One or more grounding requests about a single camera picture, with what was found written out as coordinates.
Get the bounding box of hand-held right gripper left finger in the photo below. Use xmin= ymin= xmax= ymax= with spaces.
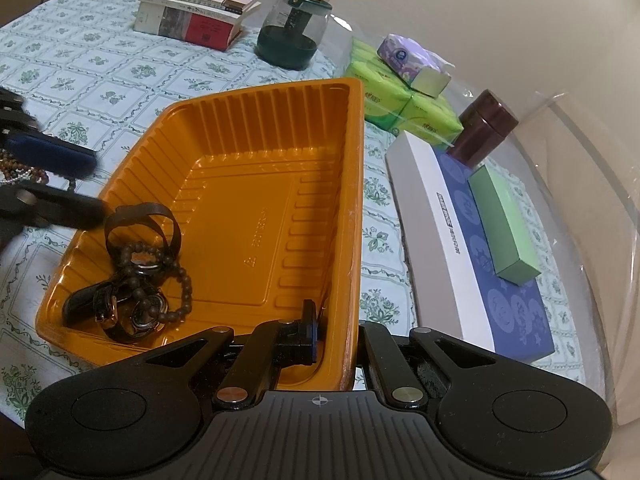
xmin=132 ymin=299 xmax=326 ymax=409

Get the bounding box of white blue flat box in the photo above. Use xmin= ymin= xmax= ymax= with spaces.
xmin=385 ymin=132 xmax=556 ymax=366

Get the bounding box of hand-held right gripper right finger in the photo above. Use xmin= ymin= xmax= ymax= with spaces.
xmin=357 ymin=321 xmax=501 ymax=407

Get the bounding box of brown cylindrical canister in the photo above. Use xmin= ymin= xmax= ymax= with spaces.
xmin=446 ymin=89 xmax=519 ymax=169

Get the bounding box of thin white book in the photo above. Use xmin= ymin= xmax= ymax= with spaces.
xmin=137 ymin=0 xmax=262 ymax=17

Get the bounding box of gold buckle black wristwatch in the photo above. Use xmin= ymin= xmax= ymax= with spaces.
xmin=95 ymin=280 xmax=168 ymax=344

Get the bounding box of small green box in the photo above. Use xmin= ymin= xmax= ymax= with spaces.
xmin=467 ymin=165 xmax=542 ymax=286

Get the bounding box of brown wooden bead necklace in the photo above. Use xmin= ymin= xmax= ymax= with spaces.
xmin=0 ymin=156 xmax=51 ymax=187

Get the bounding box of black looped strap watch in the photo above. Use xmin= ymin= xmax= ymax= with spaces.
xmin=104 ymin=202 xmax=183 ymax=277

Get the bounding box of purple tissue pack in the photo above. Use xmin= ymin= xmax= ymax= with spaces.
xmin=376 ymin=33 xmax=456 ymax=98

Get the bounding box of brown bead bracelet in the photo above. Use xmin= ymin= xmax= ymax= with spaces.
xmin=111 ymin=241 xmax=195 ymax=324

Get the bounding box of orange plastic tray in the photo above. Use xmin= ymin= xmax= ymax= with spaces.
xmin=35 ymin=77 xmax=366 ymax=392

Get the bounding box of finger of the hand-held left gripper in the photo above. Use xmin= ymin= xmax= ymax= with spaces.
xmin=0 ymin=87 xmax=98 ymax=181
xmin=0 ymin=182 xmax=106 ymax=233

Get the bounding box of green tissue multipack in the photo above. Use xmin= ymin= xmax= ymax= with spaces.
xmin=347 ymin=37 xmax=464 ymax=147

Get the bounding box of thick white red book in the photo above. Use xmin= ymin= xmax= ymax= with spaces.
xmin=134 ymin=0 xmax=246 ymax=52

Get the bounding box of glass jar with green base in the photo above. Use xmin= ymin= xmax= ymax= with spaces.
xmin=255 ymin=0 xmax=333 ymax=71

